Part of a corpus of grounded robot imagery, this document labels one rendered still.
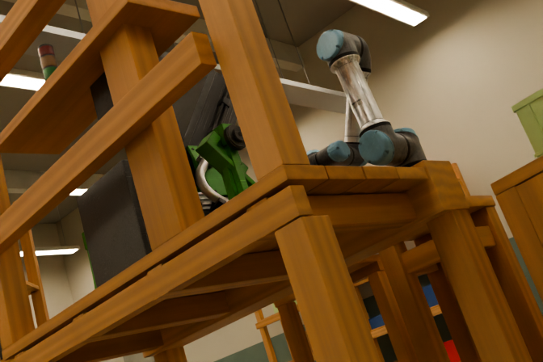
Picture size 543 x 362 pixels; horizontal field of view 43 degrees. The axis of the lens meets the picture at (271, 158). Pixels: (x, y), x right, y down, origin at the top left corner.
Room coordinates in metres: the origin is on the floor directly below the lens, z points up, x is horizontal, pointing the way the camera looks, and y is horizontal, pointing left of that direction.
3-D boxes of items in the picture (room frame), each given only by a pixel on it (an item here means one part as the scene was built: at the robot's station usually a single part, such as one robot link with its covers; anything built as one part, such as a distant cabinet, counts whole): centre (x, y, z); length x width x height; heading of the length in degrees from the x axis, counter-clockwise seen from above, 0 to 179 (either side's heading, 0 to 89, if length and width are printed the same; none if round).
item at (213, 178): (2.17, 0.22, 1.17); 0.13 x 0.12 x 0.20; 49
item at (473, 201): (2.38, -0.46, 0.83); 0.32 x 0.32 x 0.04; 50
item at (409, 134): (2.37, -0.45, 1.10); 0.13 x 0.12 x 0.14; 140
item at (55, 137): (1.97, 0.48, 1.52); 0.90 x 0.25 x 0.04; 49
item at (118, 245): (2.13, 0.49, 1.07); 0.30 x 0.18 x 0.34; 49
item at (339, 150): (2.42, -0.23, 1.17); 0.11 x 0.11 x 0.08; 50
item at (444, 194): (2.38, 0.13, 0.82); 1.50 x 0.14 x 0.15; 49
